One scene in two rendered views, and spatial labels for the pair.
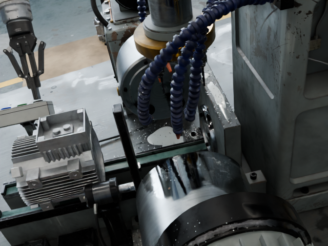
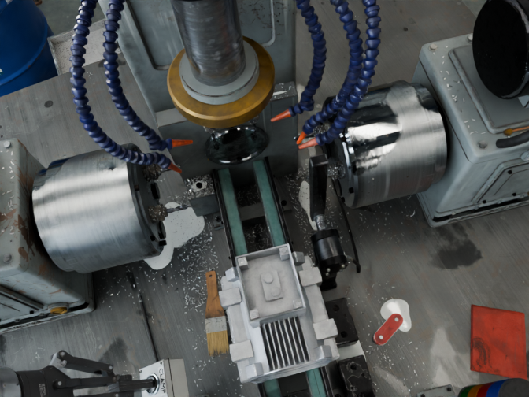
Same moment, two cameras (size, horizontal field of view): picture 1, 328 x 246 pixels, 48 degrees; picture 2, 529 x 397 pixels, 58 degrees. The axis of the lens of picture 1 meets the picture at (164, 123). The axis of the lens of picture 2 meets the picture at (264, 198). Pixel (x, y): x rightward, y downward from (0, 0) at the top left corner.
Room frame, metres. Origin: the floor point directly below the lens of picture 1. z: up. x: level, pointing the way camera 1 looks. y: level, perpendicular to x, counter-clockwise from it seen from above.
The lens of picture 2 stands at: (0.74, 0.47, 1.95)
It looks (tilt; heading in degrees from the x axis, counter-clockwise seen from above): 65 degrees down; 267
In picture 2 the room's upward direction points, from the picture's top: 8 degrees counter-clockwise
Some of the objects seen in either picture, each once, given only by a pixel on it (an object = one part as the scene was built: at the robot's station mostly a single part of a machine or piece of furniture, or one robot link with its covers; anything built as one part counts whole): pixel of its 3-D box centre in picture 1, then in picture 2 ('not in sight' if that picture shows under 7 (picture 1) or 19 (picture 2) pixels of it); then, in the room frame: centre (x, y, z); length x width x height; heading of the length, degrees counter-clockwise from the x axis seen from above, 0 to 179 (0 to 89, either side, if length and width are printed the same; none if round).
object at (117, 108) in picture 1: (129, 153); (318, 192); (0.62, 0.09, 1.12); 0.04 x 0.03 x 0.26; 93
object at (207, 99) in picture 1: (230, 137); (233, 134); (0.76, -0.18, 0.97); 0.30 x 0.11 x 0.34; 3
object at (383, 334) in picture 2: not in sight; (388, 328); (0.49, 0.32, 0.81); 0.09 x 0.03 x 0.02; 35
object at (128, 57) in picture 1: (153, 66); (83, 213); (1.11, 0.00, 1.04); 0.37 x 0.25 x 0.25; 3
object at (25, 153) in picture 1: (61, 163); (278, 318); (0.74, 0.29, 1.02); 0.20 x 0.19 x 0.19; 93
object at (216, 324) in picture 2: not in sight; (214, 312); (0.89, 0.21, 0.80); 0.21 x 0.05 x 0.01; 88
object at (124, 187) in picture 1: (120, 189); (323, 231); (0.61, 0.13, 1.01); 0.08 x 0.02 x 0.02; 93
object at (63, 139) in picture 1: (65, 134); (270, 287); (0.74, 0.25, 1.11); 0.12 x 0.11 x 0.07; 93
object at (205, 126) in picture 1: (207, 131); (236, 146); (0.76, -0.11, 1.02); 0.15 x 0.02 x 0.15; 3
